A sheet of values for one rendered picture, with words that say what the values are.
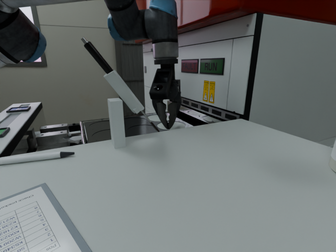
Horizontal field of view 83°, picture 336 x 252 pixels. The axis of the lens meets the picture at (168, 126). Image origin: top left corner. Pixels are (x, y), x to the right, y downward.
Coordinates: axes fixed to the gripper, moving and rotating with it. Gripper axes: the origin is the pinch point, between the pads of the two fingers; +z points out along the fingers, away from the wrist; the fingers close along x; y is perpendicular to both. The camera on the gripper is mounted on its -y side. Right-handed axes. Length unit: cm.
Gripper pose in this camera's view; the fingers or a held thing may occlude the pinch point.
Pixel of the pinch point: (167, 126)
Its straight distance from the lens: 60.0
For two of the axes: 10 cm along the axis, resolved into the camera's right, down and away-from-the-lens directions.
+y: 1.7, -3.0, 9.4
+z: 0.5, 9.5, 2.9
